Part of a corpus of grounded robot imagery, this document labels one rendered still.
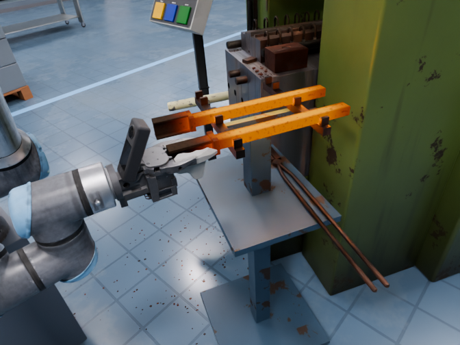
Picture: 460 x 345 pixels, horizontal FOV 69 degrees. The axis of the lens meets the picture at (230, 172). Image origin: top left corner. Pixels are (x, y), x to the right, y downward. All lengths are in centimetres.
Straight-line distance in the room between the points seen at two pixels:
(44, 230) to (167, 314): 100
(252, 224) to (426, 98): 63
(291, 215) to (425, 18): 59
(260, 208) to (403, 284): 96
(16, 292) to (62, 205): 18
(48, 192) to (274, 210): 55
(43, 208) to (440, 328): 146
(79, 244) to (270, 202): 50
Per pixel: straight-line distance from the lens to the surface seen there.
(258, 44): 127
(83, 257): 73
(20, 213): 65
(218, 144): 69
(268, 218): 90
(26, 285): 72
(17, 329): 142
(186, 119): 80
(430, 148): 131
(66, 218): 66
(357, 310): 160
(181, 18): 169
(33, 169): 114
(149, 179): 65
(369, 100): 102
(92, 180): 64
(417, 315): 166
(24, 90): 414
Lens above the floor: 131
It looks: 36 degrees down
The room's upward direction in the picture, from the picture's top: 5 degrees counter-clockwise
